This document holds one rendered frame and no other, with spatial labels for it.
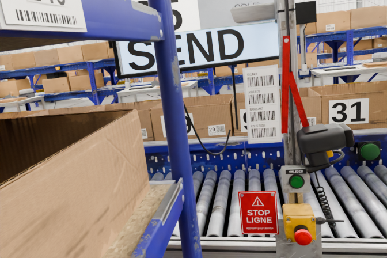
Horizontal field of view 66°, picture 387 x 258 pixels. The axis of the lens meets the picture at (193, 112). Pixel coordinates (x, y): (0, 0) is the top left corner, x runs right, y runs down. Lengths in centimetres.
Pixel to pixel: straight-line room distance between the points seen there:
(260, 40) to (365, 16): 540
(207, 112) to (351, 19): 498
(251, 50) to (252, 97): 15
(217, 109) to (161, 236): 112
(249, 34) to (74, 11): 70
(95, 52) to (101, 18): 648
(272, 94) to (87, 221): 59
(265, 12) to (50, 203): 74
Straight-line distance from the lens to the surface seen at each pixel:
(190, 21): 82
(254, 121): 77
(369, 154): 144
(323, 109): 142
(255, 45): 85
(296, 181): 80
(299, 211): 83
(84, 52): 681
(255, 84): 76
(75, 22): 18
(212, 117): 140
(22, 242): 20
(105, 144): 27
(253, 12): 85
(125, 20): 25
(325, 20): 603
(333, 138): 75
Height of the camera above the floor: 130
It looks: 11 degrees down
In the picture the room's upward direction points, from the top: 7 degrees counter-clockwise
